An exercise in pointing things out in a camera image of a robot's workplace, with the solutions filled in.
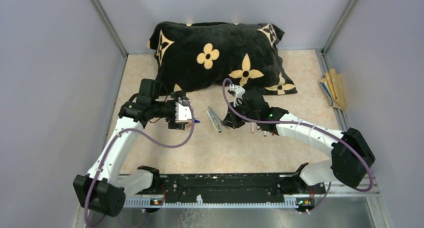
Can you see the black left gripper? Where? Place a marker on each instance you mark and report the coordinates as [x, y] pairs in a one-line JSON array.
[[171, 123]]

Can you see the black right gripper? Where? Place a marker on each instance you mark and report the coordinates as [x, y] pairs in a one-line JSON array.
[[231, 119]]

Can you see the white pen with light-green cap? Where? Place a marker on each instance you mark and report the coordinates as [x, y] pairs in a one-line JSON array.
[[213, 122]]

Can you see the white pen with blue end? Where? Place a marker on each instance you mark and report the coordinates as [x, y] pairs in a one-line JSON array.
[[215, 120]]

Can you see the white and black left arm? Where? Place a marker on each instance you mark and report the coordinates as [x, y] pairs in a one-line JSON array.
[[119, 147]]

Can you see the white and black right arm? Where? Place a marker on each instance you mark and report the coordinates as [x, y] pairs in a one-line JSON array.
[[349, 156]]

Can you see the black pillow with cream flowers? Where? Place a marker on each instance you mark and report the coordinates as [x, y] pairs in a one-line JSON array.
[[191, 57]]

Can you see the folded yellow and blue cloth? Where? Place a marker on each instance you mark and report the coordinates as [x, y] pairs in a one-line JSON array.
[[332, 87]]

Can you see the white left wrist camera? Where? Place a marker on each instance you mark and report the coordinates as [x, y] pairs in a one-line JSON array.
[[183, 112]]

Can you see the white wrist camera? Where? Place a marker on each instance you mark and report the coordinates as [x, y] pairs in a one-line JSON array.
[[183, 112], [237, 92]]

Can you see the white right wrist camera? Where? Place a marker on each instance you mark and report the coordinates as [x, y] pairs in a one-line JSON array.
[[237, 92]]

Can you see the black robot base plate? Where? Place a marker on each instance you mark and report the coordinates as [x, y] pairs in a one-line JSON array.
[[240, 188]]

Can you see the aluminium wall rail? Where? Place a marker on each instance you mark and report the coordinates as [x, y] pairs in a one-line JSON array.
[[109, 27]]

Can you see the aluminium front frame rail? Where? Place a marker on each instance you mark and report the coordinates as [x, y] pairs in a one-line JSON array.
[[300, 203]]

